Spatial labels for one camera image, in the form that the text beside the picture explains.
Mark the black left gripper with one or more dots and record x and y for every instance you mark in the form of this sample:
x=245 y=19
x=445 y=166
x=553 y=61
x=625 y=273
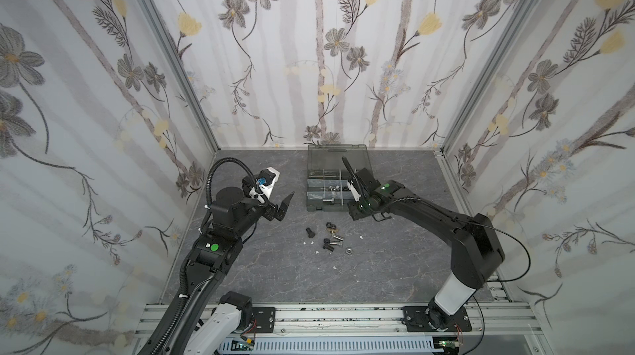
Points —
x=270 y=211

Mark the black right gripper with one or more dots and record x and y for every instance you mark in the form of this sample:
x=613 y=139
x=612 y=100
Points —
x=359 y=189

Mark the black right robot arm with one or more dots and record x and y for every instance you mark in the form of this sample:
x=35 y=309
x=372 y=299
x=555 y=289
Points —
x=475 y=249

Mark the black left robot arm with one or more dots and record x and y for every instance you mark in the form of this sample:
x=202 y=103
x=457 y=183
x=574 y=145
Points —
x=231 y=218

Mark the green plastic compartment organizer box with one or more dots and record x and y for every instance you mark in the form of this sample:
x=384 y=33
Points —
x=327 y=176

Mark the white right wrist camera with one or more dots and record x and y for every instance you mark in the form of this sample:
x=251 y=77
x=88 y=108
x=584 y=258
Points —
x=352 y=188

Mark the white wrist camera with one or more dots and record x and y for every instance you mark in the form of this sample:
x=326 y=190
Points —
x=265 y=183
x=352 y=188

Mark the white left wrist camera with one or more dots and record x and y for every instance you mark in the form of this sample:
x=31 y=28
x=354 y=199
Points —
x=265 y=183

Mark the white slotted cable duct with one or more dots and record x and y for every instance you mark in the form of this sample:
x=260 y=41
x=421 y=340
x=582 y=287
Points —
x=333 y=345

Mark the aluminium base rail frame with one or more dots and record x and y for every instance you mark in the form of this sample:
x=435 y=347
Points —
x=480 y=328

